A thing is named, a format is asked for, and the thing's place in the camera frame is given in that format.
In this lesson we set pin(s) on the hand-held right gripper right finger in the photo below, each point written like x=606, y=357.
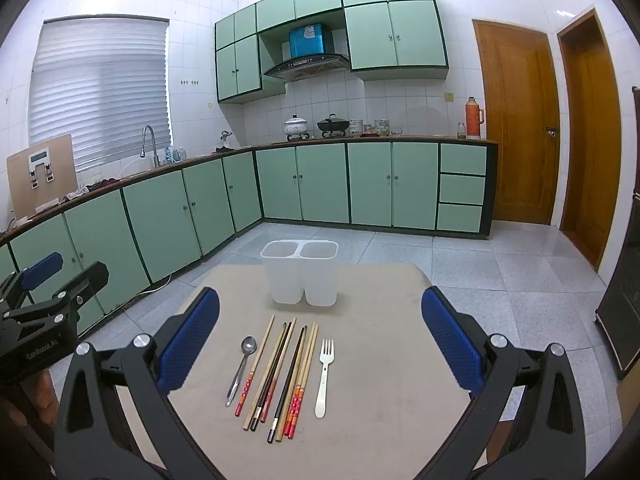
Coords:
x=450, y=335

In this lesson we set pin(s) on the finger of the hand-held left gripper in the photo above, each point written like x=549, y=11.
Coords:
x=44, y=269
x=90, y=277

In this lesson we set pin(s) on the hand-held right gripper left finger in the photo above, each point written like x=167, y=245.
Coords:
x=192, y=332

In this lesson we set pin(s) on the metal spoon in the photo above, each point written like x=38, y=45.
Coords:
x=248, y=345

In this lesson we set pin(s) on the red patterned wooden chopstick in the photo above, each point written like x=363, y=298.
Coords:
x=267, y=400
x=299, y=407
x=242, y=400
x=294, y=410

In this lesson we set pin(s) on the plain wooden chopstick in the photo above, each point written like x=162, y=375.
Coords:
x=265, y=376
x=295, y=382

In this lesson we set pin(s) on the black chopstick with silver band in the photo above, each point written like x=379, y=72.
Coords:
x=271, y=376
x=286, y=385

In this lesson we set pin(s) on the white twin utensil holder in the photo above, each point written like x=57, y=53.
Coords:
x=285, y=275

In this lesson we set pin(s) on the white plastic fork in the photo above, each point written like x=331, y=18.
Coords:
x=320, y=405

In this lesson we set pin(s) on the person's left hand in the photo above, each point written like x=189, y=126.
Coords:
x=46, y=395

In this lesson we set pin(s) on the green base cabinet run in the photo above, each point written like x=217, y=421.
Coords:
x=370, y=185
x=150, y=225

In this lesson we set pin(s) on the brown cardboard board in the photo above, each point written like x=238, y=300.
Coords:
x=57, y=185

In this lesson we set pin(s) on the dark cloth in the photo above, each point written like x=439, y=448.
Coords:
x=102, y=184

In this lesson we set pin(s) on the white device on board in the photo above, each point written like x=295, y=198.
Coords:
x=40, y=156

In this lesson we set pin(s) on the green drawer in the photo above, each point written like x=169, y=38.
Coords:
x=459, y=218
x=462, y=160
x=461, y=190

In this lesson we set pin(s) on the metal sink faucet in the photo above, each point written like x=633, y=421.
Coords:
x=157, y=160

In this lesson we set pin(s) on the black speaker cabinet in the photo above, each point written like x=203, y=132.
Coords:
x=622, y=320

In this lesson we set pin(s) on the white window blind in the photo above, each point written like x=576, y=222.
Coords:
x=100, y=95

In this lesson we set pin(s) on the cardboard box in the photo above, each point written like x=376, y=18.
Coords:
x=631, y=400

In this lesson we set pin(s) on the glass jar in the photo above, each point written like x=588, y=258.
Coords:
x=461, y=131

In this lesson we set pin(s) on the wooden door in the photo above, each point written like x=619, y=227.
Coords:
x=590, y=160
x=515, y=135

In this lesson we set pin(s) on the orange thermos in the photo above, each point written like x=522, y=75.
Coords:
x=472, y=120

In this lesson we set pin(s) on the patterned bowl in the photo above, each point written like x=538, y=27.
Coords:
x=382, y=127

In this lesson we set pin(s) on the stack of bowls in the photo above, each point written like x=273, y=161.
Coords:
x=356, y=127

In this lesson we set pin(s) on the white cooking pot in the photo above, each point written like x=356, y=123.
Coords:
x=296, y=127

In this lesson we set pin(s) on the black wok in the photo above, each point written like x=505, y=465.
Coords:
x=332, y=125

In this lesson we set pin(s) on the black range hood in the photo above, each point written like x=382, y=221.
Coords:
x=305, y=66

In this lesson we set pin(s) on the blue hood chimney cover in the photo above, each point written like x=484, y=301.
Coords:
x=310, y=40

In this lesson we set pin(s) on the wall hooks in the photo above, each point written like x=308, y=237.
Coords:
x=189, y=82

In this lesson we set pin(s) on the green wall cabinets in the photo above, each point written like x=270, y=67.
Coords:
x=415, y=35

